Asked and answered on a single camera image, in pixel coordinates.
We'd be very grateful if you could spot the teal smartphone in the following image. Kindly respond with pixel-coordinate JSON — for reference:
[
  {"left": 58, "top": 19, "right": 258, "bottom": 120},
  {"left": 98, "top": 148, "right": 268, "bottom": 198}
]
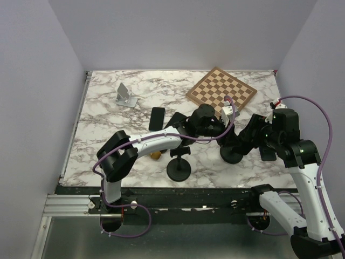
[{"left": 148, "top": 107, "right": 165, "bottom": 132}]

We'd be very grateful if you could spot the black front table rail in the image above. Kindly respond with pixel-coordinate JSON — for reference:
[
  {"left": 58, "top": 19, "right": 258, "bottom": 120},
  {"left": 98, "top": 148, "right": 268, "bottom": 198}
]
[{"left": 55, "top": 186, "right": 270, "bottom": 227}]

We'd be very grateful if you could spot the black back round-base stand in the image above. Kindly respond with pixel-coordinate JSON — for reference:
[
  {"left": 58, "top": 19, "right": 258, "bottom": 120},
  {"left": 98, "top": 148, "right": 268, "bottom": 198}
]
[{"left": 220, "top": 147, "right": 243, "bottom": 165}]

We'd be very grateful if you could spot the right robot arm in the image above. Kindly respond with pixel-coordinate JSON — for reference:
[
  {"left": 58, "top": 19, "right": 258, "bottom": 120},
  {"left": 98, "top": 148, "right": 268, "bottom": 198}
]
[{"left": 248, "top": 108, "right": 344, "bottom": 258}]

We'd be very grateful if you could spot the wooden chessboard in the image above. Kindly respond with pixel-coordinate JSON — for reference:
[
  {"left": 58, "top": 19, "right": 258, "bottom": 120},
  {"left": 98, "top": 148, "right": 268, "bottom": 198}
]
[{"left": 186, "top": 67, "right": 257, "bottom": 117}]

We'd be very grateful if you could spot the silver phone stand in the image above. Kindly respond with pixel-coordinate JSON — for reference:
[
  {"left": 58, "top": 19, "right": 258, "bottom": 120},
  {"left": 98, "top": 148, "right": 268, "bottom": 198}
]
[{"left": 115, "top": 83, "right": 137, "bottom": 108}]

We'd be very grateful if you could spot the black phone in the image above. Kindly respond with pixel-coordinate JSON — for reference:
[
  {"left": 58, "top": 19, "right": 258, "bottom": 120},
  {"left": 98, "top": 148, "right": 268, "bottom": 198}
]
[
  {"left": 164, "top": 112, "right": 187, "bottom": 128},
  {"left": 233, "top": 127, "right": 258, "bottom": 155}
]

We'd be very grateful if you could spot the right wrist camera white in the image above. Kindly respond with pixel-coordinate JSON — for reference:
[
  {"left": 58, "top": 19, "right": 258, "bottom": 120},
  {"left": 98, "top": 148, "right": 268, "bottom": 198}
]
[{"left": 265, "top": 99, "right": 287, "bottom": 124}]

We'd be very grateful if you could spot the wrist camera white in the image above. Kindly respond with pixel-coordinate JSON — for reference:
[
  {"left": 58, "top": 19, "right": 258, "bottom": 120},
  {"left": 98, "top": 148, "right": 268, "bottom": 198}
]
[
  {"left": 221, "top": 105, "right": 240, "bottom": 127},
  {"left": 265, "top": 99, "right": 287, "bottom": 124}
]

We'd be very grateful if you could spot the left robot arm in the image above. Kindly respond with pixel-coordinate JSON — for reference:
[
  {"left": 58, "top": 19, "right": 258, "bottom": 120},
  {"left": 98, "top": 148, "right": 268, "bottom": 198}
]
[{"left": 96, "top": 100, "right": 239, "bottom": 213}]

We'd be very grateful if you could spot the black folding phone stand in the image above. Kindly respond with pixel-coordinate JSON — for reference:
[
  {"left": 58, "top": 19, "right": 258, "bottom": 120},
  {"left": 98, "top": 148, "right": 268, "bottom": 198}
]
[{"left": 259, "top": 147, "right": 277, "bottom": 161}]

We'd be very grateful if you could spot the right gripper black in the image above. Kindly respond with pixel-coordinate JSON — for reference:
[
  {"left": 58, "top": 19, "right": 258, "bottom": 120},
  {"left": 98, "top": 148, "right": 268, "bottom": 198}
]
[{"left": 239, "top": 112, "right": 282, "bottom": 148}]

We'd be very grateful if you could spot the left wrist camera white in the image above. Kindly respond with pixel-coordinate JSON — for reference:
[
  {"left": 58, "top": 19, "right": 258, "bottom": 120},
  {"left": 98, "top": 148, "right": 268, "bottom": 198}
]
[{"left": 221, "top": 105, "right": 240, "bottom": 127}]

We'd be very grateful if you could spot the black round-base phone stand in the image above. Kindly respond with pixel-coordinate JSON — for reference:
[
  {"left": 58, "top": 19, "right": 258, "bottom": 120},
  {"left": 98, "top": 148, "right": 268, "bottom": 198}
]
[{"left": 167, "top": 147, "right": 191, "bottom": 182}]

